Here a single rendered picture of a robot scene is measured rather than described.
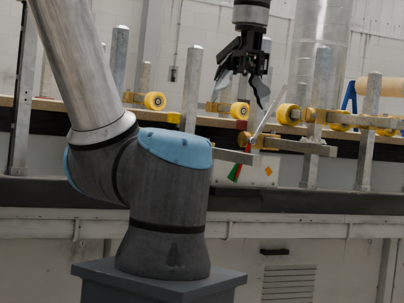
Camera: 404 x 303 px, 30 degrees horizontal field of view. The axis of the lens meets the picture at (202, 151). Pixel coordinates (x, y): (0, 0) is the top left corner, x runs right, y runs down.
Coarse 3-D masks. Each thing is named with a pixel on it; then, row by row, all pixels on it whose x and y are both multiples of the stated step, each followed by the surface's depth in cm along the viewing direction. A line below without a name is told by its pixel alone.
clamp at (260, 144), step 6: (240, 132) 237; (246, 132) 235; (252, 132) 235; (240, 138) 236; (246, 138) 234; (258, 138) 236; (264, 138) 238; (240, 144) 236; (246, 144) 235; (258, 144) 236
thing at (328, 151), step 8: (264, 144) 238; (272, 144) 234; (280, 144) 231; (288, 144) 228; (296, 144) 224; (304, 144) 222; (312, 144) 219; (320, 144) 219; (304, 152) 221; (312, 152) 219; (320, 152) 216; (328, 152) 213; (336, 152) 214
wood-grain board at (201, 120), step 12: (0, 96) 208; (12, 96) 239; (36, 108) 214; (48, 108) 216; (60, 108) 218; (132, 108) 301; (156, 120) 236; (204, 120) 246; (216, 120) 248; (228, 120) 251; (276, 132) 262; (288, 132) 265; (300, 132) 268; (324, 132) 274; (336, 132) 277; (348, 132) 281; (360, 132) 378; (396, 144) 295
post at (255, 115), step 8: (264, 40) 234; (264, 48) 235; (264, 80) 236; (256, 104) 235; (256, 112) 236; (248, 120) 238; (256, 120) 236; (248, 128) 238; (256, 128) 236; (248, 152) 237; (256, 152) 237
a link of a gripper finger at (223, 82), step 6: (228, 72) 184; (222, 78) 185; (228, 78) 183; (216, 84) 184; (222, 84) 182; (228, 84) 181; (216, 90) 183; (210, 96) 184; (216, 96) 184; (210, 102) 184
